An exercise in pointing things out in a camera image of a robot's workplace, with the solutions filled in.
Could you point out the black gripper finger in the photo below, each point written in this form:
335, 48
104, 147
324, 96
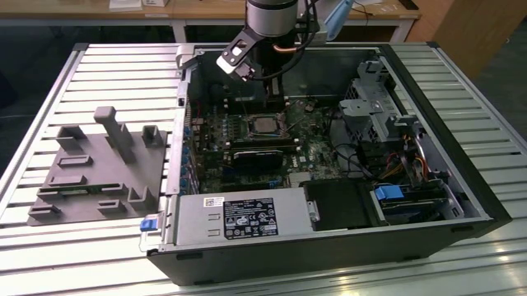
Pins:
269, 92
280, 92

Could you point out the silver CPU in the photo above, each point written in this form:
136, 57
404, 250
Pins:
265, 124

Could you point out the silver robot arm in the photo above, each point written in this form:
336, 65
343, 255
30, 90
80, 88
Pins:
269, 18

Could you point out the black RAM slot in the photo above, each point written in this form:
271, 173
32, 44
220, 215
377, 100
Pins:
255, 99
263, 142
263, 147

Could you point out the CPU socket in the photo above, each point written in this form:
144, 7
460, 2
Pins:
267, 136

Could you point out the black disk bay cover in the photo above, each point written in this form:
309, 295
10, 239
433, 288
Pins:
341, 203

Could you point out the dark grey fan shroud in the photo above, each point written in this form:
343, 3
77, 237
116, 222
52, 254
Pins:
339, 132

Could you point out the green motherboard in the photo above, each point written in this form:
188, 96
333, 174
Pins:
312, 154

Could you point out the black NVIDIA graphics card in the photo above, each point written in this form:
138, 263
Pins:
256, 160

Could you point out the grey metal drive cage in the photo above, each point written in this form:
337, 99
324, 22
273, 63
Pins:
369, 108

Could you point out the silver chipset heatsink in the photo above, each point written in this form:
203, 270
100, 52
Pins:
300, 179

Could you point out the white box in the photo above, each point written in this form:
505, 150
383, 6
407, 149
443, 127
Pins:
154, 2
125, 4

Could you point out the hard disk in blue carrier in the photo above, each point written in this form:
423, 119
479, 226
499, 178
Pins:
391, 192

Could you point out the grey power supply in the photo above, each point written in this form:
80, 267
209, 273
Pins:
193, 222

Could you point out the wooden desk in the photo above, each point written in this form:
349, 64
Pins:
81, 13

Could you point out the grey parts rack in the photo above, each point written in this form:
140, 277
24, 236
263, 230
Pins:
102, 172

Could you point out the wooden cabinet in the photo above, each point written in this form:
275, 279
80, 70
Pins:
473, 31

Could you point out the blue case latch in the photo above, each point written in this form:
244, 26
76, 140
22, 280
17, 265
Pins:
148, 225

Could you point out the black PC case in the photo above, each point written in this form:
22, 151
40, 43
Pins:
288, 265

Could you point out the green RAM stick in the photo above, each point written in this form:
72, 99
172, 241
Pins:
77, 190

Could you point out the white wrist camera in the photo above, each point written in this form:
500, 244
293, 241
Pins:
232, 60

